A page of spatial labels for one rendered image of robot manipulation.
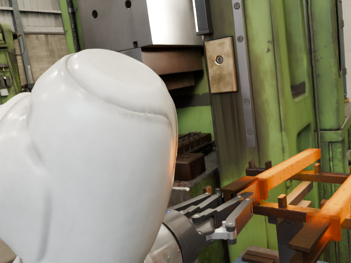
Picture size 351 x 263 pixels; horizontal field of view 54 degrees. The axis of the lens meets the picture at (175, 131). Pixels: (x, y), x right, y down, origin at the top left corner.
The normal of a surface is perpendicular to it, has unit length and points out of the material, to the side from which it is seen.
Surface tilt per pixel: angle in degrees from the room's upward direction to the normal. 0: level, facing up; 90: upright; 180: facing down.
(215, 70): 90
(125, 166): 103
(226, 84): 90
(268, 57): 90
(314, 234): 0
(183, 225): 45
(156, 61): 90
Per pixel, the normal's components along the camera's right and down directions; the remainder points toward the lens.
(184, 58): 0.84, -0.03
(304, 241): -0.14, -0.98
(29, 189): -0.27, 0.25
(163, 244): 0.55, -0.57
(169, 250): 0.66, -0.37
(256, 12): -0.52, 0.20
